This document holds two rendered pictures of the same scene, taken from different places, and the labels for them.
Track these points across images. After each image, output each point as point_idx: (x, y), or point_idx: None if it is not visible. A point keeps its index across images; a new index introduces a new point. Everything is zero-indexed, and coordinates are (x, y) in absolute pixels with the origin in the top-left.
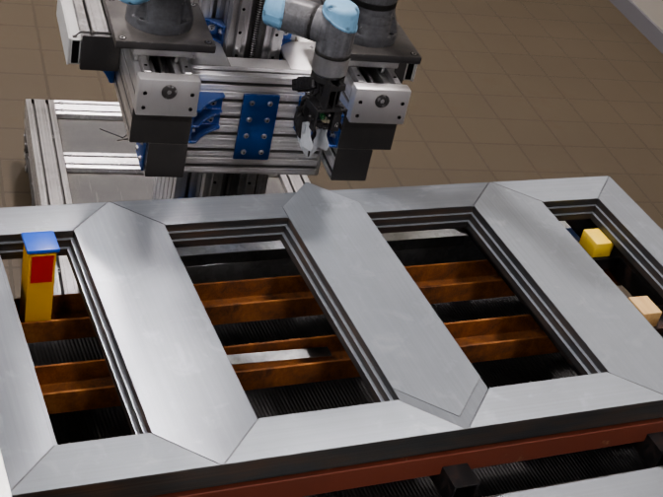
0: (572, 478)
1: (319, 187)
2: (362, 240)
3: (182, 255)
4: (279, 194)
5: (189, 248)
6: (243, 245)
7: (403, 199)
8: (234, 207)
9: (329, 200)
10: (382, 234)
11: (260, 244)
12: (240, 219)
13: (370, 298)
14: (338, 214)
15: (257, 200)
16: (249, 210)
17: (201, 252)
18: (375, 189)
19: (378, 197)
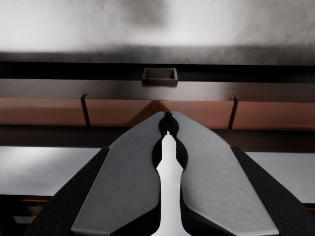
0: None
1: (175, 143)
2: (180, 235)
3: (21, 61)
4: (89, 151)
5: (30, 48)
6: (100, 49)
7: (314, 183)
8: (5, 172)
9: (175, 174)
10: (303, 49)
11: (124, 50)
12: (17, 193)
13: None
14: (174, 200)
15: (46, 161)
16: (30, 180)
17: (46, 58)
18: (288, 157)
19: (273, 175)
